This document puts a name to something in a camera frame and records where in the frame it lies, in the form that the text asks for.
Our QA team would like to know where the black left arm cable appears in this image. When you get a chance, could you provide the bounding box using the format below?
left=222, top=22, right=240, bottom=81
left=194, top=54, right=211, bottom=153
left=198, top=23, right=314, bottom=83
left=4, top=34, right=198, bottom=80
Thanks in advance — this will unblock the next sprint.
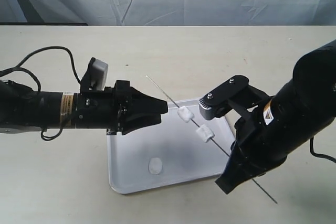
left=0, top=46, right=82, bottom=141

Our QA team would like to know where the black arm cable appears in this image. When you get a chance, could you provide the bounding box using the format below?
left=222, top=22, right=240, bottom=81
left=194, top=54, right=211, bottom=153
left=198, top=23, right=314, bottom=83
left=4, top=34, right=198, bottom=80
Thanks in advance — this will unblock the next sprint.
left=309, top=137, right=336, bottom=162
left=0, top=46, right=82, bottom=141

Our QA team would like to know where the white marshmallow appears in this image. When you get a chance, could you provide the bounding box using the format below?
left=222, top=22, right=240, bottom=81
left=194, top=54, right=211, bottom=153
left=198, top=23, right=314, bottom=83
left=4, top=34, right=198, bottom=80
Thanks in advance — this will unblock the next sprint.
left=196, top=124, right=215, bottom=143
left=148, top=157, right=163, bottom=175
left=177, top=106, right=195, bottom=123

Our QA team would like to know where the thin metal skewer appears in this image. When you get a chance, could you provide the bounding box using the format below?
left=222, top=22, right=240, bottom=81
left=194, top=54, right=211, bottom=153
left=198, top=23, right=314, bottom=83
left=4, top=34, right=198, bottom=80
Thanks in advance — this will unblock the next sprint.
left=145, top=75, right=278, bottom=204

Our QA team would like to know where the white plastic tray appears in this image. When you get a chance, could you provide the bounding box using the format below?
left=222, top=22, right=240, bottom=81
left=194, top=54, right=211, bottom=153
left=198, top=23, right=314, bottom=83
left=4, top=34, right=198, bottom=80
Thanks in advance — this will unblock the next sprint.
left=107, top=99, right=235, bottom=194

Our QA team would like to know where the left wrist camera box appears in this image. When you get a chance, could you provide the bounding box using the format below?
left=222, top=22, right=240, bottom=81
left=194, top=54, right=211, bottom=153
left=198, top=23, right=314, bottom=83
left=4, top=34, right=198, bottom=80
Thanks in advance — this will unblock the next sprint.
left=80, top=57, right=108, bottom=92

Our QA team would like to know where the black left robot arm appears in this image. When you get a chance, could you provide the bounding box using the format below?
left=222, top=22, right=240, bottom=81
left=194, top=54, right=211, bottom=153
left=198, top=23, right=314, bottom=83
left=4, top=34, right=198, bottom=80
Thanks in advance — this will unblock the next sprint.
left=1, top=80, right=168, bottom=135

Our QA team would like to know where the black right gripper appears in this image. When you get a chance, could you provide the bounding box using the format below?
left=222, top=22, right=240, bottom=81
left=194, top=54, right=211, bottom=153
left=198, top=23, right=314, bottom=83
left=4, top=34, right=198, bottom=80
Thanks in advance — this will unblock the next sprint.
left=215, top=98, right=291, bottom=195

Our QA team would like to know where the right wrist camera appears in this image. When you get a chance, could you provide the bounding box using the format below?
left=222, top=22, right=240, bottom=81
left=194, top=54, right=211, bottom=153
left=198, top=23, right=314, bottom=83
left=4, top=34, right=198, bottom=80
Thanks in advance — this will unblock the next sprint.
left=198, top=75, right=270, bottom=121

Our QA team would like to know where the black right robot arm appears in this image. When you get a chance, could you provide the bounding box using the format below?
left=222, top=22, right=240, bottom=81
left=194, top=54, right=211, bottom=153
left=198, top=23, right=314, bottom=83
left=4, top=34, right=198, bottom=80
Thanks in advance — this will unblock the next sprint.
left=215, top=41, right=335, bottom=194

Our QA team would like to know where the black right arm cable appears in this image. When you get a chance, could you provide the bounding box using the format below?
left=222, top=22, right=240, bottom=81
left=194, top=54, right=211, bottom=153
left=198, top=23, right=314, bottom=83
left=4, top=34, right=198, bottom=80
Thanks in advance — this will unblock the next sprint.
left=309, top=137, right=336, bottom=162

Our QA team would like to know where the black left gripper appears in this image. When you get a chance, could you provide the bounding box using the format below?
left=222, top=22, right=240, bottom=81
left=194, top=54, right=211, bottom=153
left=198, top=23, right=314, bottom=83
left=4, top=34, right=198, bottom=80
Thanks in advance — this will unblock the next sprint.
left=70, top=80, right=168, bottom=135

